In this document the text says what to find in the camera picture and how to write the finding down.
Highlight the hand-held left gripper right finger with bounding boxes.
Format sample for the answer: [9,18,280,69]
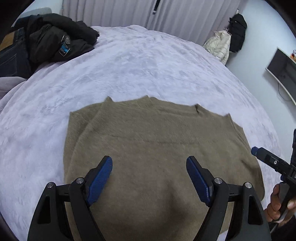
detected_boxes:
[186,156,271,241]

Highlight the white curtain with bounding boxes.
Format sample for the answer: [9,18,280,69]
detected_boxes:
[157,0,241,45]
[62,0,158,30]

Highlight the black jacket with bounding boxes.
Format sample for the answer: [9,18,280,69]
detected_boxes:
[24,13,100,64]

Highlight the wall-mounted monitor shelf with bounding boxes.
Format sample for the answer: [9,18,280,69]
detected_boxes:
[265,47,296,105]

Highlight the dark blue jeans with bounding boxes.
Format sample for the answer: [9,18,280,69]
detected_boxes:
[0,27,33,78]

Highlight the black hanging coat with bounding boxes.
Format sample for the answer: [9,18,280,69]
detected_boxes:
[228,13,248,53]

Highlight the grey headboard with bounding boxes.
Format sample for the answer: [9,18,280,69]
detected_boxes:
[11,7,53,28]

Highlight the lavender bedding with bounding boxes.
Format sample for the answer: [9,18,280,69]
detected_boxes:
[0,76,27,100]

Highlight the cream puffer jacket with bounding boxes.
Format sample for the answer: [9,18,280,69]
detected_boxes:
[203,30,232,66]

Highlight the person's right hand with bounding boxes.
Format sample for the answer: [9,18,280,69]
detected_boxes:
[264,184,296,225]

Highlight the lavender fleece blanket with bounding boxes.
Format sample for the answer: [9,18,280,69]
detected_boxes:
[0,24,287,241]

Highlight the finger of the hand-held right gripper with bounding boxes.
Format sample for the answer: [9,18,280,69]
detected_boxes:
[251,146,293,179]

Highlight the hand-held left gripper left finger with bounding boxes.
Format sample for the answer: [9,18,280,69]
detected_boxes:
[27,156,113,241]

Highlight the brown knit sweater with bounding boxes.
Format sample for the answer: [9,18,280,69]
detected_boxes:
[63,96,265,241]

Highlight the black cable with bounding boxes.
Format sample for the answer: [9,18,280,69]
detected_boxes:
[277,82,291,101]

